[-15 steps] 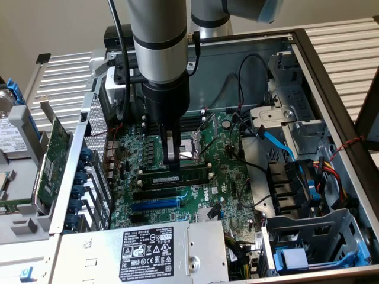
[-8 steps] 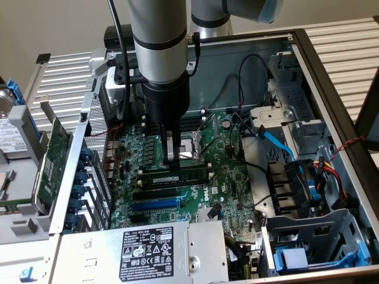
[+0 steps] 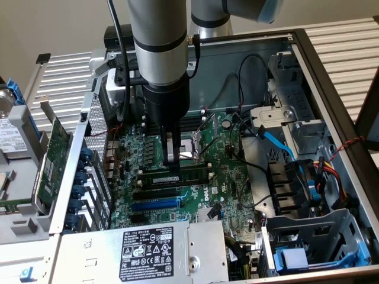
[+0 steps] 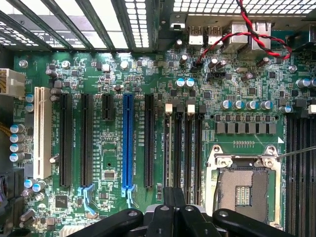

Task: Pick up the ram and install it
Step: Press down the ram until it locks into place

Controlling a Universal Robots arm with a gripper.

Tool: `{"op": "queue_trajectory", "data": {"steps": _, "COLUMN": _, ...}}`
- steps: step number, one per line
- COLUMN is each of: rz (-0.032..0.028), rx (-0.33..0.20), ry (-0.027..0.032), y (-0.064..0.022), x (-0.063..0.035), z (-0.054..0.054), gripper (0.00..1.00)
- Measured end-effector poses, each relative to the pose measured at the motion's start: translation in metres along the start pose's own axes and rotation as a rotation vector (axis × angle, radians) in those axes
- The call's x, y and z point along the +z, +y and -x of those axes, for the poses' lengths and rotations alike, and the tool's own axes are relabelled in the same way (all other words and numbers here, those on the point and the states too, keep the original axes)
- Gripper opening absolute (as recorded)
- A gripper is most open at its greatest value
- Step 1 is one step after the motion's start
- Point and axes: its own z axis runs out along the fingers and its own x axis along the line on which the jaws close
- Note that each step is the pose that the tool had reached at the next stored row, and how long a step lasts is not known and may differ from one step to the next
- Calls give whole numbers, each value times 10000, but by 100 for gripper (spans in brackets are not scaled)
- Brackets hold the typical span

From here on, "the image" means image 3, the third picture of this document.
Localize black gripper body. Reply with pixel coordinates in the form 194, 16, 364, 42
143, 73, 191, 131

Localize green RAM stick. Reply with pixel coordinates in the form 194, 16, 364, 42
137, 166, 210, 188
0, 198, 33, 214

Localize black RAM slot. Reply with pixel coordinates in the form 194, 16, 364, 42
139, 179, 214, 192
142, 112, 207, 126
142, 119, 208, 134
141, 115, 207, 130
141, 108, 207, 122

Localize CPU socket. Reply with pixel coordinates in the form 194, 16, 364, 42
159, 130, 207, 170

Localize long black expansion slot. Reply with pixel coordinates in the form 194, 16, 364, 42
131, 187, 179, 202

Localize green Dell motherboard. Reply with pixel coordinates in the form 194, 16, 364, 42
108, 111, 264, 237

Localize blue expansion slot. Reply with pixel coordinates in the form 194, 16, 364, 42
131, 197, 181, 212

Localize silver finned chipset heatsink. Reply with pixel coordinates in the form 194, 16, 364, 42
196, 208, 220, 223

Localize open grey PC case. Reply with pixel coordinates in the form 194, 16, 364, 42
49, 28, 379, 284

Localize black plastic block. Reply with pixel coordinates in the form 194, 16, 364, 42
104, 25, 134, 49

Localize black fan shroud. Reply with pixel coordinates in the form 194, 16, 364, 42
266, 159, 316, 218

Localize green graphics card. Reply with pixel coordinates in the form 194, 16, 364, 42
34, 94, 74, 214

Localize grey power supply unit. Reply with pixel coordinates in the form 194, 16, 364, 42
52, 220, 230, 284

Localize metal disk bay cage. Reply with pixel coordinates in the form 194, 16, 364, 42
248, 51, 331, 157
262, 208, 372, 279

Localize blue plastic disk carrier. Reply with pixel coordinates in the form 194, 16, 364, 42
5, 76, 41, 141
274, 241, 371, 275

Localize green circuit card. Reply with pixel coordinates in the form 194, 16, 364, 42
0, 105, 76, 246

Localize silver hard disk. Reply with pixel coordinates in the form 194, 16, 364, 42
0, 88, 30, 162

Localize silver CPU chip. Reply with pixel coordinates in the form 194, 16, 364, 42
0, 171, 9, 201

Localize dark leaning panel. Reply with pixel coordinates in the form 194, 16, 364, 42
354, 66, 379, 149

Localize blue plastic block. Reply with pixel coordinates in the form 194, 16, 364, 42
19, 266, 35, 282

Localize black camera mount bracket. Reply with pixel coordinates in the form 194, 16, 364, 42
114, 65, 146, 88

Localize metal socket cover frame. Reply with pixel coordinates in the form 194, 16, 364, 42
195, 113, 221, 157

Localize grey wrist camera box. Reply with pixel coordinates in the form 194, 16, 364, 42
105, 68, 133, 107

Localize black tool cable gold plug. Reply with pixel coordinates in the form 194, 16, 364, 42
187, 34, 203, 80

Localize thin black wire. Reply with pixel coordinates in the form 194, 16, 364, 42
238, 54, 271, 112
207, 73, 241, 112

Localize red black twisted wire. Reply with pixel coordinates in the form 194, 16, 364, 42
88, 123, 125, 138
327, 135, 367, 163

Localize black plug with wire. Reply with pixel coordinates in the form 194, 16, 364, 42
208, 203, 223, 220

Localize thick black wire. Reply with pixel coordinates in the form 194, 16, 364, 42
229, 114, 269, 178
236, 177, 272, 209

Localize thick black camera cable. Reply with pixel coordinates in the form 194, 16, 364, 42
106, 0, 133, 122

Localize blue flat SATA wire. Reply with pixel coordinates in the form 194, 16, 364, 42
256, 124, 322, 207

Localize yellow black power wire bundle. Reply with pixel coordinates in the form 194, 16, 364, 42
224, 233, 260, 280

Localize red yellow power wires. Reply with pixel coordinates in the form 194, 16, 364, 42
313, 158, 350, 208

